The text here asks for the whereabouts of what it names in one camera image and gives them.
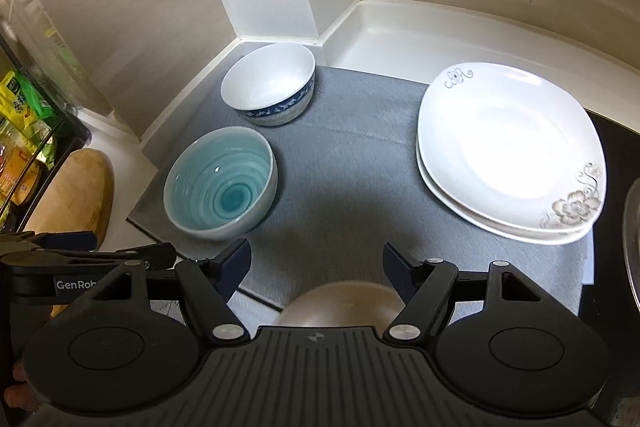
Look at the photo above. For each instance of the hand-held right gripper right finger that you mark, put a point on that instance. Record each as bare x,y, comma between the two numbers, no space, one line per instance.
400,269

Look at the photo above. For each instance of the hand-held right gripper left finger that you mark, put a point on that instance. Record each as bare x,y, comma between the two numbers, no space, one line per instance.
235,267

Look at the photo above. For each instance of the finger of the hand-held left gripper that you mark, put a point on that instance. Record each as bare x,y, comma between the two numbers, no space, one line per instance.
70,240
150,254

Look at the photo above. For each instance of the brown round plate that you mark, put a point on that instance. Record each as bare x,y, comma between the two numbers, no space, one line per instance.
340,302

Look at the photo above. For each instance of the light blue ribbed bowl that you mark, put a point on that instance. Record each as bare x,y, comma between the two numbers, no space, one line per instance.
220,187

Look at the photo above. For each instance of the large white floral plate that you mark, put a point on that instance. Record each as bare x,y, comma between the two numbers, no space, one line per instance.
550,236

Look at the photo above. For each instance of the small white floral plate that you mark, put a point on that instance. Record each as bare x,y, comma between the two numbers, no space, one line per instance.
500,142

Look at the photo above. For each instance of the white bowl with blue rim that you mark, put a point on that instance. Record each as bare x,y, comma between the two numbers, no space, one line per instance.
267,77

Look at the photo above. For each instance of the person's left hand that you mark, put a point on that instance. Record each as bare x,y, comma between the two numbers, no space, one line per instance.
20,392

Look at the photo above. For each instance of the white patterned cloth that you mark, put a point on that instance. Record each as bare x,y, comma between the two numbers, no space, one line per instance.
260,307

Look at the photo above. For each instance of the wooden cutting board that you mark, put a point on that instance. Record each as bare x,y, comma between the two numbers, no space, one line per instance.
70,192

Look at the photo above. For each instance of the grey mat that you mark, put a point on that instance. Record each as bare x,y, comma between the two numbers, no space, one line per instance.
340,187

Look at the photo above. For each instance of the yellow green packets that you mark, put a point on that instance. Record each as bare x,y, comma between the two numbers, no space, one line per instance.
25,99

